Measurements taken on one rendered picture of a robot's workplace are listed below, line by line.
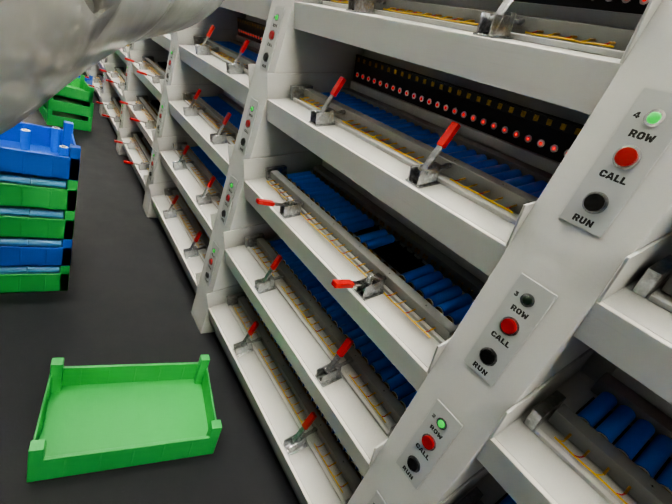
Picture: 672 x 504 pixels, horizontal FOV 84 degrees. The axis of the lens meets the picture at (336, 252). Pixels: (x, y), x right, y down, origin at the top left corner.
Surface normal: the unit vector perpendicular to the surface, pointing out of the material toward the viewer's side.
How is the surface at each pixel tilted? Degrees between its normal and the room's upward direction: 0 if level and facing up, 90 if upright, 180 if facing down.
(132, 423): 0
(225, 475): 0
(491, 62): 108
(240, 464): 0
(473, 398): 90
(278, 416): 18
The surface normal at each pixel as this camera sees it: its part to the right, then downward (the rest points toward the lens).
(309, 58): 0.54, 0.53
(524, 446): 0.11, -0.81
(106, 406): 0.36, -0.85
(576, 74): -0.83, 0.25
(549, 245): -0.76, -0.02
